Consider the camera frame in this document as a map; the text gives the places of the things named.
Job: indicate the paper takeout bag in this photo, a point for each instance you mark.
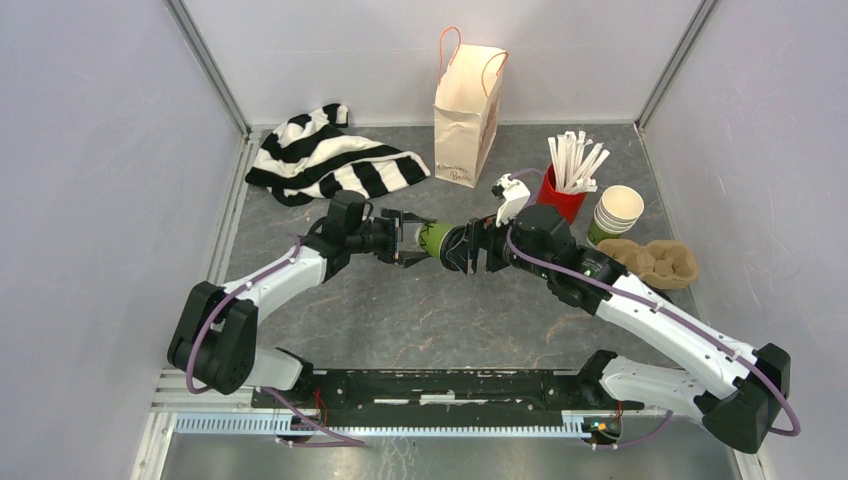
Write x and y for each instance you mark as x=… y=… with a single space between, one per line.
x=466 y=109

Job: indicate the black cup lid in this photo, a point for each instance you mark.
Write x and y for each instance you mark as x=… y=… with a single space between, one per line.
x=453 y=250

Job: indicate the metal cable duct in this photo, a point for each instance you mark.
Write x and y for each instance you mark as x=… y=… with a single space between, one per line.
x=283 y=425

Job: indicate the red straw holder cup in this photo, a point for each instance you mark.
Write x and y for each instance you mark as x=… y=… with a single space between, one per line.
x=568 y=205

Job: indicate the stack of paper cups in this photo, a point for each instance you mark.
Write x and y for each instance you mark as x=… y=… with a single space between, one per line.
x=616 y=213

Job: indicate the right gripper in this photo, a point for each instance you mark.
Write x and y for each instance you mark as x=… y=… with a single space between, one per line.
x=483 y=233

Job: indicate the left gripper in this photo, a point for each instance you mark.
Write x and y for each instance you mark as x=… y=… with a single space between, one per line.
x=394 y=219

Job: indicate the green paper coffee cup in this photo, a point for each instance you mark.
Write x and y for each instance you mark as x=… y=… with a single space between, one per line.
x=431 y=237

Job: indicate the black white striped cloth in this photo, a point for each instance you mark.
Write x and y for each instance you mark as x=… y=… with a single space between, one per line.
x=312 y=157

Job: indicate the brown cardboard cup carrier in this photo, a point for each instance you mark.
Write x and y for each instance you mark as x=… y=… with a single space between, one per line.
x=661 y=264

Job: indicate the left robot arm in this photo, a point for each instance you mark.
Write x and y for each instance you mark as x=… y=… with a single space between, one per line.
x=215 y=341

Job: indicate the white wrapped straws bundle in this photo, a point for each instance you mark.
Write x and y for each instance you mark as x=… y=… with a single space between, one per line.
x=575 y=159

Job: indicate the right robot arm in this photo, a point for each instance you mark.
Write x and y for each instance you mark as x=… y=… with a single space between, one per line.
x=737 y=392

